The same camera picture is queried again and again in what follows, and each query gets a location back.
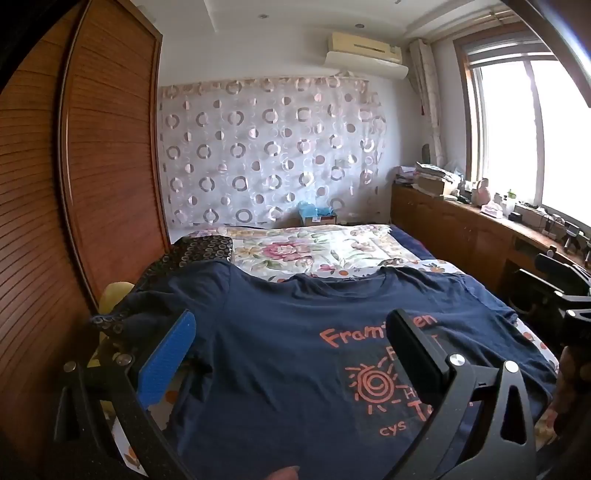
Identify orange-fruit print bed sheet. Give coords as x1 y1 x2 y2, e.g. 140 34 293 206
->
99 261 561 480

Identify wooden wardrobe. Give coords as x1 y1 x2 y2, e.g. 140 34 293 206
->
0 0 175 480

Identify patterned window curtain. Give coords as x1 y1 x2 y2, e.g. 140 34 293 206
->
409 39 446 167

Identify dark circle-patterned garment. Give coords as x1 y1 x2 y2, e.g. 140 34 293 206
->
90 234 234 337

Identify sheer circle-patterned curtain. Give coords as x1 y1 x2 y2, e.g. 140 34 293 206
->
157 76 389 229

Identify yellow pillow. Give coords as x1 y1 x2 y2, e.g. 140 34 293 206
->
88 281 136 370

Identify navy printed t-shirt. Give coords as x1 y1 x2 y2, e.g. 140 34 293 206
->
95 261 557 480

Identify stack of papers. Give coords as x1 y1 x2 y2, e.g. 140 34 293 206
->
394 161 465 199

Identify window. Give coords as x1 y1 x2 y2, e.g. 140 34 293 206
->
455 23 591 232

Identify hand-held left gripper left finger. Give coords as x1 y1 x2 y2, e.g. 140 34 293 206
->
44 309 199 480

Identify floral quilt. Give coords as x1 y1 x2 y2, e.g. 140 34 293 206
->
185 224 421 283

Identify wall air conditioner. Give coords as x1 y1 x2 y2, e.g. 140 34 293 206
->
327 31 403 63

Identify person's right hand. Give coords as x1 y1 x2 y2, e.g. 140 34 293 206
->
556 344 591 398

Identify wooden window cabinet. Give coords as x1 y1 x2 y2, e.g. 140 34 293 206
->
390 182 591 315

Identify person's right forearm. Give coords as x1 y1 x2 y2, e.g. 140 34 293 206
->
540 385 591 444

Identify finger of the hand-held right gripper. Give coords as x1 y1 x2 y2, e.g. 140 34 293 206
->
510 269 566 320
534 253 591 283

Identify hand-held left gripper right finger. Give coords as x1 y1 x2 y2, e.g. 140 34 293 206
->
385 308 539 480

